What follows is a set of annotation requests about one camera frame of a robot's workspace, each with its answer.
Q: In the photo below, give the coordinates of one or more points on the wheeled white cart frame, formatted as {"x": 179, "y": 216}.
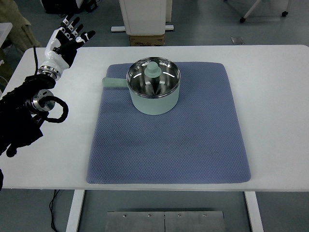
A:
{"x": 259, "y": 9}

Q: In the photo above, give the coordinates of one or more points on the metal floor plate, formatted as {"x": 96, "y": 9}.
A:
{"x": 165, "y": 221}

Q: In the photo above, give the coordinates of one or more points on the white cabinet pedestal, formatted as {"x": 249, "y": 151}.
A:
{"x": 145, "y": 17}

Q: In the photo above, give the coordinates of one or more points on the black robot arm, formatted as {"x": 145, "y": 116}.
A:
{"x": 24, "y": 109}

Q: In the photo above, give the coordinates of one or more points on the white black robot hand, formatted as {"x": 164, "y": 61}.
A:
{"x": 62, "y": 47}

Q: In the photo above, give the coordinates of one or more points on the cardboard box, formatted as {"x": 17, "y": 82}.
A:
{"x": 154, "y": 40}

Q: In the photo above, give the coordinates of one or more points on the silver floor socket cover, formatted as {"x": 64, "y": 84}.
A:
{"x": 237, "y": 40}

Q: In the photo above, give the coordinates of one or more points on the white table frame leg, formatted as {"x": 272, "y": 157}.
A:
{"x": 75, "y": 211}

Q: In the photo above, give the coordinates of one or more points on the black equipment on floor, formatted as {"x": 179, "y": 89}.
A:
{"x": 68, "y": 6}

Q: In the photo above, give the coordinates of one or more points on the person in khaki trousers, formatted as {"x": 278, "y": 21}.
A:
{"x": 20, "y": 35}

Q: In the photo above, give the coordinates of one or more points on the green pot with handle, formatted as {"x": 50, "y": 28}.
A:
{"x": 153, "y": 83}

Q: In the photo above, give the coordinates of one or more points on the blue textured mat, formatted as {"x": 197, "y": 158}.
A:
{"x": 199, "y": 141}

